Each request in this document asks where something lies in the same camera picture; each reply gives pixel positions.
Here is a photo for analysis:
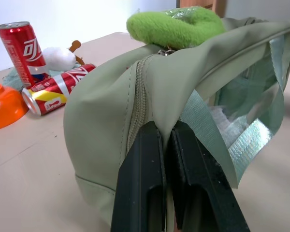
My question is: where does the green plush keychain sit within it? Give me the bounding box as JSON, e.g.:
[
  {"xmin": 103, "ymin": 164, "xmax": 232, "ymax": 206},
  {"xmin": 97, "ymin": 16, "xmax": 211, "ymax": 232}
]
[{"xmin": 126, "ymin": 5, "xmax": 227, "ymax": 48}]

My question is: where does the red cola can lying down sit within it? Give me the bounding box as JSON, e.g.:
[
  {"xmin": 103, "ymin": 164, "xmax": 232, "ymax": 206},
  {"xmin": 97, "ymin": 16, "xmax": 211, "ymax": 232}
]
[{"xmin": 21, "ymin": 63, "xmax": 97, "ymax": 116}]

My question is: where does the orange plastic bowl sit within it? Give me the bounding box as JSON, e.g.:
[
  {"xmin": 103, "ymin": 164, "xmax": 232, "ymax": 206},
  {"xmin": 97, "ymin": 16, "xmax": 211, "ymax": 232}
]
[{"xmin": 0, "ymin": 83, "xmax": 29, "ymax": 132}]

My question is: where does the upright red cola can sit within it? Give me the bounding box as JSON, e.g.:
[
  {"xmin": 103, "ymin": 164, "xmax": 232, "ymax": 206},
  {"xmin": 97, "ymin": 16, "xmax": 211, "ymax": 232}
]
[{"xmin": 0, "ymin": 21, "xmax": 50, "ymax": 89}]

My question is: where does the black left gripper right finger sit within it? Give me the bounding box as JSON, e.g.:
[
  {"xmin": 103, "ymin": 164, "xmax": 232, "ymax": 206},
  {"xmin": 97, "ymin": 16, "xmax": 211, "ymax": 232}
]
[{"xmin": 169, "ymin": 121, "xmax": 251, "ymax": 232}]

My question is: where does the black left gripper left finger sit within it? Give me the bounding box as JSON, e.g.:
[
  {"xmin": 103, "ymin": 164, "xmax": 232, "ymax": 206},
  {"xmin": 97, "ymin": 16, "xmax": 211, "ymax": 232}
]
[{"xmin": 110, "ymin": 120, "xmax": 167, "ymax": 232}]

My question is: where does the white plush toy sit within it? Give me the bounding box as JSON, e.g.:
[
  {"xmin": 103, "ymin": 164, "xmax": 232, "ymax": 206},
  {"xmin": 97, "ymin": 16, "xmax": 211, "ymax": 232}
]
[{"xmin": 42, "ymin": 40, "xmax": 85, "ymax": 72}]

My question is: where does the green zip pouch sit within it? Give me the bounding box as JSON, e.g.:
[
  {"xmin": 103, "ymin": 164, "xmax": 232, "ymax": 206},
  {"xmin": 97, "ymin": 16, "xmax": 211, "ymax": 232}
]
[{"xmin": 63, "ymin": 16, "xmax": 290, "ymax": 232}]

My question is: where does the light green cloth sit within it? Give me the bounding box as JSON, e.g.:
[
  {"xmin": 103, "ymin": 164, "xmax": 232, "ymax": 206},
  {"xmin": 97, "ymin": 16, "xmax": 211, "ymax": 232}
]
[{"xmin": 1, "ymin": 67, "xmax": 25, "ymax": 92}]

